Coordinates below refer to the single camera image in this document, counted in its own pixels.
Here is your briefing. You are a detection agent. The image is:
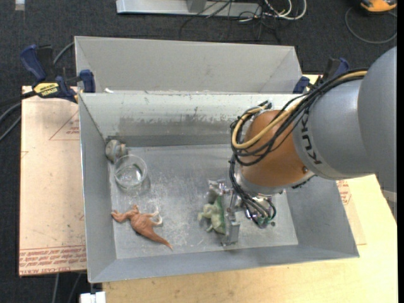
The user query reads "clear glass cup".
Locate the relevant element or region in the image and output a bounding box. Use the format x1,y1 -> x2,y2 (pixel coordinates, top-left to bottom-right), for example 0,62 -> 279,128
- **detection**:
113,154 -> 149,193

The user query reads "brown cardboard board, red print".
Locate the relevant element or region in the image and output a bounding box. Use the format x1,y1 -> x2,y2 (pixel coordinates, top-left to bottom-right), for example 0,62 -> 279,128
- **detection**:
18,85 -> 367,278

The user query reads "grey toy animal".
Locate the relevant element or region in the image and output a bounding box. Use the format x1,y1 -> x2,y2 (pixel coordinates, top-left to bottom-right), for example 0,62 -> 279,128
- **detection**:
105,139 -> 129,163

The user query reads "grey metal bin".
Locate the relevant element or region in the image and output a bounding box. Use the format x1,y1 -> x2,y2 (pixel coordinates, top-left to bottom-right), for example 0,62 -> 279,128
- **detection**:
74,35 -> 360,283

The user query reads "orange toy dinosaur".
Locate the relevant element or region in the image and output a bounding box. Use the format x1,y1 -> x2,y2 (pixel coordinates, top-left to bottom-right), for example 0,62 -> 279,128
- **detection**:
110,204 -> 174,251

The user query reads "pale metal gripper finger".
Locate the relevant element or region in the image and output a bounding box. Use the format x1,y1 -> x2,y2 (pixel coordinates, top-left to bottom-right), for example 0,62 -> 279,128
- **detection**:
208,179 -> 229,198
220,218 -> 241,247

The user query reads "pale green toy dinosaur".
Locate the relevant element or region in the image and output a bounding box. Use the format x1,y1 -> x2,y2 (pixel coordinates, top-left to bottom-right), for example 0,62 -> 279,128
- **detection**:
197,198 -> 228,235

